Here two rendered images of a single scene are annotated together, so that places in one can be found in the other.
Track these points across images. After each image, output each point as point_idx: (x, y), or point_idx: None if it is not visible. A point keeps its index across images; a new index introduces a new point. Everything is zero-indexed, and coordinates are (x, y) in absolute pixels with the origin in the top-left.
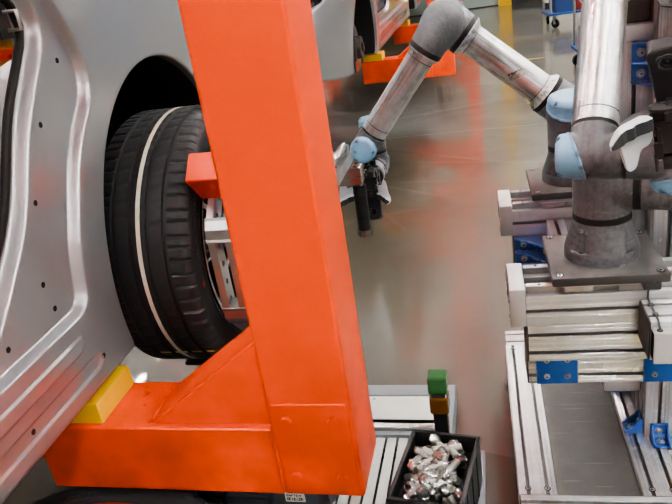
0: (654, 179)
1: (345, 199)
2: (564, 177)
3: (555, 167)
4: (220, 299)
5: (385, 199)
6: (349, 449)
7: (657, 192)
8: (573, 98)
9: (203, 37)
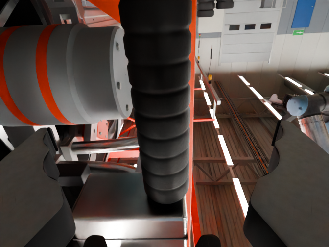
0: (324, 91)
1: (57, 173)
2: (294, 96)
3: (288, 101)
4: (12, 2)
5: (272, 141)
6: None
7: (327, 86)
8: (303, 132)
9: None
